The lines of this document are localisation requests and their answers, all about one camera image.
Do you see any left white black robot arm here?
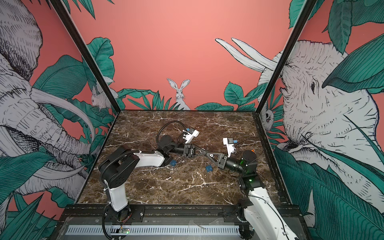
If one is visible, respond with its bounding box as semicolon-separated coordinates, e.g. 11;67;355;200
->
99;135;207;213

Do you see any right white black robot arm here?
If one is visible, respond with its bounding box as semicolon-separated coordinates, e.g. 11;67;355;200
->
205;150;298;240

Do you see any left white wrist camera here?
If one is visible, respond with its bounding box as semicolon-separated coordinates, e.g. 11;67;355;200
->
183;128;200;144

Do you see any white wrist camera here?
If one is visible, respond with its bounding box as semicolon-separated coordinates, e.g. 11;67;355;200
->
223;138;238;157
183;128;200;144

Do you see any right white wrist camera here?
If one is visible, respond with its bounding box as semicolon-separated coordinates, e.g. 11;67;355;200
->
223;138;238;157

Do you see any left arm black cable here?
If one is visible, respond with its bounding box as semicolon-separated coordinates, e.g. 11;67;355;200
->
155;120;187;145

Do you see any black front mounting rail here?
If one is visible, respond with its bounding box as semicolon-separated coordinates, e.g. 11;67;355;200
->
58;203;301;224

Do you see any white slotted cable duct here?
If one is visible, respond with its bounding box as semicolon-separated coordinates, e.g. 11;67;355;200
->
65;225;240;236

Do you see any right black frame post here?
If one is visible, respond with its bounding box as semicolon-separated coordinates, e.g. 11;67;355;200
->
256;0;317;115

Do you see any black frame post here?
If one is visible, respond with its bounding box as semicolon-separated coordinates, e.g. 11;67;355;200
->
50;0;121;114
256;0;317;115

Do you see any left black frame post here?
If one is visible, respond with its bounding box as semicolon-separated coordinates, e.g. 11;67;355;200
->
50;0;121;114

